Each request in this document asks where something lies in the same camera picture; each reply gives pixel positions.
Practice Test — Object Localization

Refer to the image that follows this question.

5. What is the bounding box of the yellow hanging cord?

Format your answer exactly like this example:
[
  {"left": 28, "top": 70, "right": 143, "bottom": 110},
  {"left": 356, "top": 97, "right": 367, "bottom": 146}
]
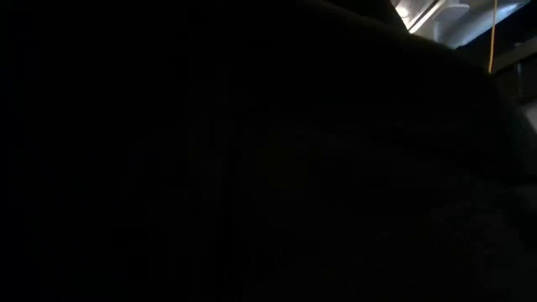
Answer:
[{"left": 487, "top": 0, "right": 499, "bottom": 75}]

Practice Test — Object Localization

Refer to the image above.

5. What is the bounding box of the black backpack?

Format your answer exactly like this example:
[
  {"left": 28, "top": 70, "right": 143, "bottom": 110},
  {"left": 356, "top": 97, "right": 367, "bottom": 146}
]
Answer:
[{"left": 0, "top": 0, "right": 537, "bottom": 302}]

